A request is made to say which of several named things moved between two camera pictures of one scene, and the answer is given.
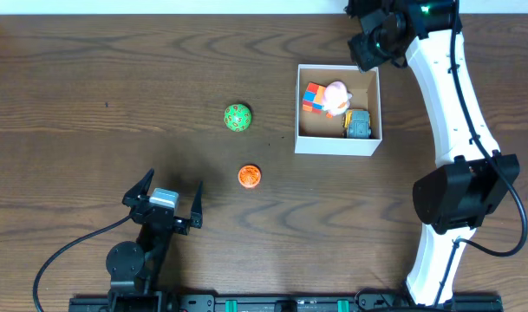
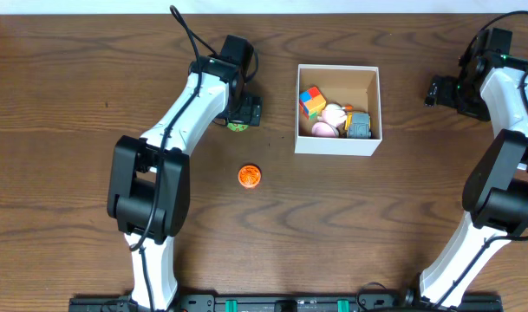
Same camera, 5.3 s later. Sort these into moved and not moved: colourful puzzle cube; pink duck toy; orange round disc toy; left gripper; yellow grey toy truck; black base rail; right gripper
Moved: pink duck toy; left gripper; right gripper; colourful puzzle cube
Not moved: black base rail; yellow grey toy truck; orange round disc toy
